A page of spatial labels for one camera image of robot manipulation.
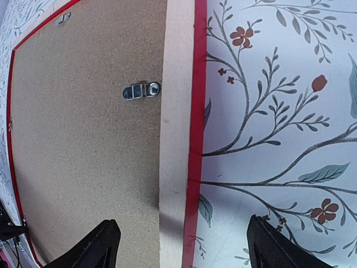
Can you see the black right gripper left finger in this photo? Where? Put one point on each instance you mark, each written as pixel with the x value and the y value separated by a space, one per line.
pixel 98 248

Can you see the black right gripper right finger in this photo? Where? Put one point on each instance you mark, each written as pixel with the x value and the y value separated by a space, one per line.
pixel 269 248

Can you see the red wooden picture frame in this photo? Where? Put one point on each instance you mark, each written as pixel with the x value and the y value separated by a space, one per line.
pixel 174 89

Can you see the brown backing board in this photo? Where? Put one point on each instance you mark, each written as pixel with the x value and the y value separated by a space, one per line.
pixel 81 152

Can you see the floral patterned table mat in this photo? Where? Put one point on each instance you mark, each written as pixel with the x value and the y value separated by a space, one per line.
pixel 272 129

